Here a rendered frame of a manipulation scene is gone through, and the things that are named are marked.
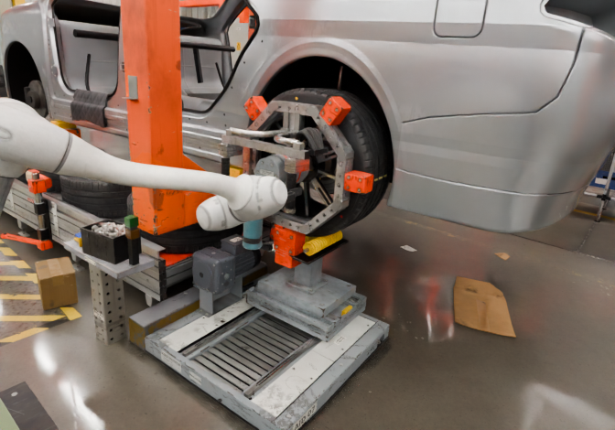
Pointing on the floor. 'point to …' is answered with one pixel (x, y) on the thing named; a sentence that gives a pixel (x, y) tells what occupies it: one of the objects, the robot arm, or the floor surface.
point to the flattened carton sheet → (481, 306)
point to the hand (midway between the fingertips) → (290, 190)
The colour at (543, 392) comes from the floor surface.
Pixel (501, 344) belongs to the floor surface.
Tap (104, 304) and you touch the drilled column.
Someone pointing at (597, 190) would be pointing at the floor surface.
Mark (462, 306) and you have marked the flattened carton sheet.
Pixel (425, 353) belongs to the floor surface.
